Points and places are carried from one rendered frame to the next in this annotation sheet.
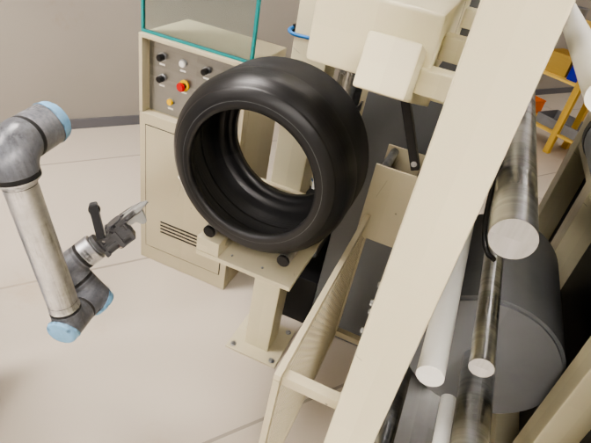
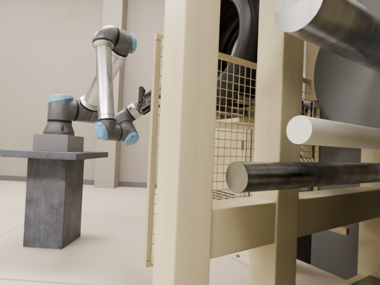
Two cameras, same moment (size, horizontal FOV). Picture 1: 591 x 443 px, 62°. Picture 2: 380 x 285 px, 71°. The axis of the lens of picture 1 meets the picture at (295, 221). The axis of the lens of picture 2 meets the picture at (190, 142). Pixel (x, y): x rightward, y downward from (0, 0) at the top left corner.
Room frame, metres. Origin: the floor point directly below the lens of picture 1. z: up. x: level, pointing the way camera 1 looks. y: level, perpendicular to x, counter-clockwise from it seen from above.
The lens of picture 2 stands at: (0.21, -0.64, 0.66)
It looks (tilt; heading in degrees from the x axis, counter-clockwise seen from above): 1 degrees up; 40
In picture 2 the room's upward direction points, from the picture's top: 2 degrees clockwise
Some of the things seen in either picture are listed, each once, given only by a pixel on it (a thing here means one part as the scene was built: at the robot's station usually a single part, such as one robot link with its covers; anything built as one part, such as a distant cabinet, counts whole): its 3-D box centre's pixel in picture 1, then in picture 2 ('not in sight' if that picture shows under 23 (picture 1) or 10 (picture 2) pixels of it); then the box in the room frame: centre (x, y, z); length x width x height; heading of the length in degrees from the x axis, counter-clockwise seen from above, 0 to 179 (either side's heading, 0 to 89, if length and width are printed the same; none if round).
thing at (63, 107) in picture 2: not in sight; (61, 107); (1.02, 1.19, 0.89); 0.17 x 0.15 x 0.18; 176
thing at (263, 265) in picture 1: (263, 243); (239, 124); (1.49, 0.10, 0.80); 0.37 x 0.36 x 0.02; 74
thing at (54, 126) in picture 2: not in sight; (59, 128); (1.01, 1.19, 0.75); 0.19 x 0.19 x 0.10
